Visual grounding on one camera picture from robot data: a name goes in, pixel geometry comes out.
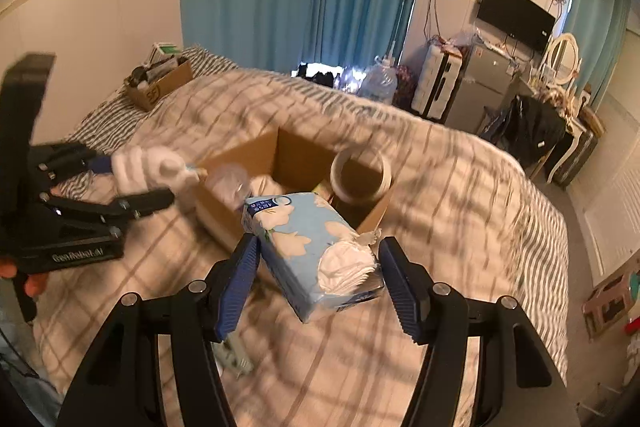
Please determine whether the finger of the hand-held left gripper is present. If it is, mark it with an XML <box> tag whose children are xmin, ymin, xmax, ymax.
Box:
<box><xmin>40</xmin><ymin>187</ymin><xmax>176</xmax><ymax>230</ymax></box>
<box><xmin>30</xmin><ymin>142</ymin><xmax>116</xmax><ymax>188</ymax></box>

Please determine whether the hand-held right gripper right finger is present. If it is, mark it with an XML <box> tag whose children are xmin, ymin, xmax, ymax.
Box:
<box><xmin>377</xmin><ymin>236</ymin><xmax>581</xmax><ymax>427</ymax></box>

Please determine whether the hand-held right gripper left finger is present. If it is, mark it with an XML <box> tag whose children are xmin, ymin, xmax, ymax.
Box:
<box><xmin>57</xmin><ymin>232</ymin><xmax>261</xmax><ymax>427</ymax></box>

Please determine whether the blue floral tissue pack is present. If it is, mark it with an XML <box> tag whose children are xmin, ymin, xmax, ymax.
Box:
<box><xmin>241</xmin><ymin>193</ymin><xmax>386</xmax><ymax>324</ymax></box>

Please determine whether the person's left hand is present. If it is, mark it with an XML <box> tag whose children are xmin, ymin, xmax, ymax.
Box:
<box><xmin>0</xmin><ymin>257</ymin><xmax>49</xmax><ymax>299</ymax></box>

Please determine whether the striped bed sheet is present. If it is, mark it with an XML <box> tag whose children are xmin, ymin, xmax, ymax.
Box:
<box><xmin>64</xmin><ymin>47</ymin><xmax>242</xmax><ymax>148</ymax></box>

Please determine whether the grey-green plastic item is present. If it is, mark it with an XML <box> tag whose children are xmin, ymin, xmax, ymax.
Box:
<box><xmin>214</xmin><ymin>336</ymin><xmax>254</xmax><ymax>379</ymax></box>

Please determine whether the clear plastic bottle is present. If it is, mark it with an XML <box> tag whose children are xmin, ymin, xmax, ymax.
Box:
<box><xmin>207</xmin><ymin>164</ymin><xmax>252</xmax><ymax>210</ymax></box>

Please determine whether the brown tape roll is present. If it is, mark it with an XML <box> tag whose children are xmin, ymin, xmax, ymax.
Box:
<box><xmin>330</xmin><ymin>146</ymin><xmax>394</xmax><ymax>204</ymax></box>

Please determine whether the small cardboard box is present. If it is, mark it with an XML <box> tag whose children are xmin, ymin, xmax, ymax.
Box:
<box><xmin>125</xmin><ymin>56</ymin><xmax>195</xmax><ymax>112</ymax></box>

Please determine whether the bed with plaid cover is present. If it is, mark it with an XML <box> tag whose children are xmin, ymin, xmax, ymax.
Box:
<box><xmin>30</xmin><ymin>69</ymin><xmax>571</xmax><ymax>427</ymax></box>

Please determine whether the green and white carton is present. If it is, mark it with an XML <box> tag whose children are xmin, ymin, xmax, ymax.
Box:
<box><xmin>147</xmin><ymin>42</ymin><xmax>184</xmax><ymax>66</ymax></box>

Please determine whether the dark blue bag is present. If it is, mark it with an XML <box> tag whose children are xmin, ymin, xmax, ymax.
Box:
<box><xmin>479</xmin><ymin>106</ymin><xmax>512</xmax><ymax>144</ymax></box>

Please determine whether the dark floral bag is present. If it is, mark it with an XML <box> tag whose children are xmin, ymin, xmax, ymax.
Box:
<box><xmin>392</xmin><ymin>64</ymin><xmax>417</xmax><ymax>108</ymax></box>

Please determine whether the clear water jug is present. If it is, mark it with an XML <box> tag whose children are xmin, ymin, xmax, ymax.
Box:
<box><xmin>357</xmin><ymin>57</ymin><xmax>399</xmax><ymax>104</ymax></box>

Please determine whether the black jacket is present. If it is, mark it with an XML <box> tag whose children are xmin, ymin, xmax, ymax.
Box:
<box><xmin>502</xmin><ymin>94</ymin><xmax>567</xmax><ymax>168</ymax></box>

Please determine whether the colourful plastic stool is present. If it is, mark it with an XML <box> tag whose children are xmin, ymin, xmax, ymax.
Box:
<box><xmin>581</xmin><ymin>252</ymin><xmax>640</xmax><ymax>341</ymax></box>

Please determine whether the grey small fridge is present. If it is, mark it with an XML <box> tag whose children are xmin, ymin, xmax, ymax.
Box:
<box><xmin>444</xmin><ymin>44</ymin><xmax>522</xmax><ymax>138</ymax></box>

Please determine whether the white suitcase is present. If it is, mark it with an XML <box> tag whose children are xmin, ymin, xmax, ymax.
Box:
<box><xmin>411</xmin><ymin>42</ymin><xmax>469</xmax><ymax>120</ymax></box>

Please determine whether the white dressing table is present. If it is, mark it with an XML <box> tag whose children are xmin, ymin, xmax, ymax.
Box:
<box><xmin>529</xmin><ymin>77</ymin><xmax>603</xmax><ymax>188</ymax></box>

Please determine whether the clear plastic bag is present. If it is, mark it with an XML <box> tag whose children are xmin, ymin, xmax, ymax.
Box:
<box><xmin>449</xmin><ymin>28</ymin><xmax>487</xmax><ymax>51</ymax></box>

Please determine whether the white oval mirror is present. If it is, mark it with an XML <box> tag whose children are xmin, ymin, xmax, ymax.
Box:
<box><xmin>542</xmin><ymin>33</ymin><xmax>581</xmax><ymax>86</ymax></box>

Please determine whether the black wall television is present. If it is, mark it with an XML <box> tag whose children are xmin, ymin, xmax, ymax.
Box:
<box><xmin>476</xmin><ymin>0</ymin><xmax>557</xmax><ymax>54</ymax></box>

